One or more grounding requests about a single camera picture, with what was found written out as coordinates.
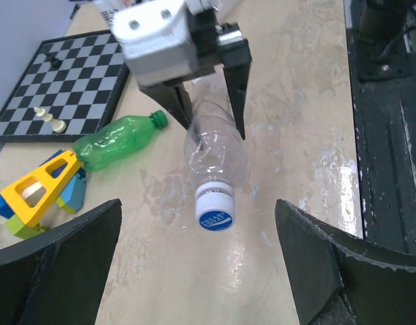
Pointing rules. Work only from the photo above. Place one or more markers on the black chess piece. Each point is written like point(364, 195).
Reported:
point(53, 60)

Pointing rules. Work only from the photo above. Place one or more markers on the teal green toy block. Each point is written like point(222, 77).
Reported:
point(72, 197)

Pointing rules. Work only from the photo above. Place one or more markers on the Pocari Sweat white cap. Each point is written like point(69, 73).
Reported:
point(215, 206)

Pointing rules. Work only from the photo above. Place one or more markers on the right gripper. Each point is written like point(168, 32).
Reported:
point(215, 44)

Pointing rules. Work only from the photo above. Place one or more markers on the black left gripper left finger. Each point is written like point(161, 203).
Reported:
point(58, 277)

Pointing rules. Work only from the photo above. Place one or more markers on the black table edge rail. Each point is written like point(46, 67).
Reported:
point(384, 113)

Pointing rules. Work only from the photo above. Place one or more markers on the clear fruit drink bottle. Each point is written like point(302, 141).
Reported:
point(108, 8)

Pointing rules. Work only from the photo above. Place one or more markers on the black white chessboard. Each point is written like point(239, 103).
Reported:
point(84, 91)

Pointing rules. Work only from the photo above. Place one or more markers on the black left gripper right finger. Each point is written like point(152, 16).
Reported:
point(338, 278)

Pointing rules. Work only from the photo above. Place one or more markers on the green plastic bottle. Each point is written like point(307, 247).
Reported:
point(118, 140)

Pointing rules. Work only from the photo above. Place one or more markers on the yellow triangle toy block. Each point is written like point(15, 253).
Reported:
point(31, 196)

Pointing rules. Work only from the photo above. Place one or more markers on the clear Pocari Sweat bottle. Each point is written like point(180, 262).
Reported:
point(214, 150)

